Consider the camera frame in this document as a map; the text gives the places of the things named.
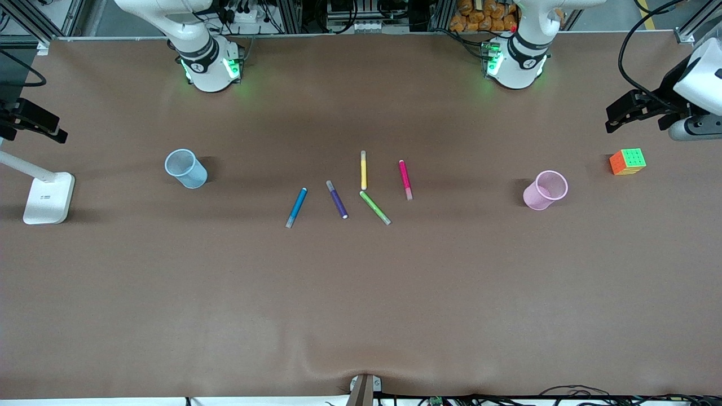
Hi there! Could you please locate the blue marker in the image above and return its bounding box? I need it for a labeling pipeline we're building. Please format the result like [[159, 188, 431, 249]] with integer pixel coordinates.
[[285, 187, 308, 229]]

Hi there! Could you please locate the multicoloured puzzle cube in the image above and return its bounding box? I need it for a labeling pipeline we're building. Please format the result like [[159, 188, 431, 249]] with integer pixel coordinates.
[[609, 148, 647, 176]]

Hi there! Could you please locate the pink plastic cup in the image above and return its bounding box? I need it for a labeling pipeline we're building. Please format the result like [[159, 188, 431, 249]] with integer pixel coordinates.
[[523, 170, 569, 211]]

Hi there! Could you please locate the light blue plastic cup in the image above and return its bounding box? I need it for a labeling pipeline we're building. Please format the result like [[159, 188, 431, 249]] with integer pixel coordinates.
[[165, 149, 208, 189]]

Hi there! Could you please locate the orange snack bag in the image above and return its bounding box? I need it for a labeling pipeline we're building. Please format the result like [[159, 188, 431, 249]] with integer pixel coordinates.
[[450, 0, 521, 33]]

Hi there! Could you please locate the white power strip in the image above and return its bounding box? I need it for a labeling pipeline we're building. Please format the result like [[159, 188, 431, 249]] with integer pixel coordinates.
[[227, 5, 278, 27]]

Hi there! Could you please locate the green marker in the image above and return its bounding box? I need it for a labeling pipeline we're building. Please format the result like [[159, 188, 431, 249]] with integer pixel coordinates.
[[359, 191, 392, 226]]

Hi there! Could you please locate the purple marker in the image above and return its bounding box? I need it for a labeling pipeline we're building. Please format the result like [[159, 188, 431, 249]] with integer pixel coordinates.
[[325, 180, 349, 220]]

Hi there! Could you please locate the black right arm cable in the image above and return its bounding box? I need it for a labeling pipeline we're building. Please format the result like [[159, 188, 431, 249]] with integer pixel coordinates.
[[0, 50, 47, 89]]

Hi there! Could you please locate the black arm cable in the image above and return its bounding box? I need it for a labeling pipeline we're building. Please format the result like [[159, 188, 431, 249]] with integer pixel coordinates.
[[618, 0, 688, 98], [0, 50, 47, 89]]

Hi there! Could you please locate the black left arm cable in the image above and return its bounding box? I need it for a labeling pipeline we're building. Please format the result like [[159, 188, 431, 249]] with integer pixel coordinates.
[[618, 0, 688, 98]]

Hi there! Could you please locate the aluminium frame with corner bracket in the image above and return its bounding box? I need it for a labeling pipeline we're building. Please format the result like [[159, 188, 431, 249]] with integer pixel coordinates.
[[674, 0, 722, 45]]

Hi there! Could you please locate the aluminium frame with diagonal struts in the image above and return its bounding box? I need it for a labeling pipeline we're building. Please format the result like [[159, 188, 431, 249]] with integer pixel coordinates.
[[0, 0, 108, 43]]

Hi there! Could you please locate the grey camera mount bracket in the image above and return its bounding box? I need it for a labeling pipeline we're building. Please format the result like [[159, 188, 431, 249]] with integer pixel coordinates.
[[349, 374, 382, 406]]

